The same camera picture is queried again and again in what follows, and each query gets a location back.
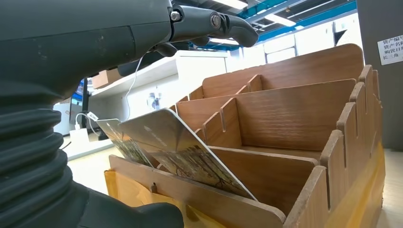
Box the wooden compartment organizer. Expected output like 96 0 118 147
108 43 383 228

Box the white power adapter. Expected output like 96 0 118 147
69 112 100 152

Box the white cabinet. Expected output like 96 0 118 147
88 50 230 126

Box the ceiling light panel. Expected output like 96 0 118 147
264 13 297 28
211 0 249 10

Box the cardboard box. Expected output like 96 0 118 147
91 68 123 90

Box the thin white cable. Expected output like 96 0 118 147
125 53 149 122

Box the printed room key card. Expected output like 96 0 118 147
96 118 155 168
118 108 257 202

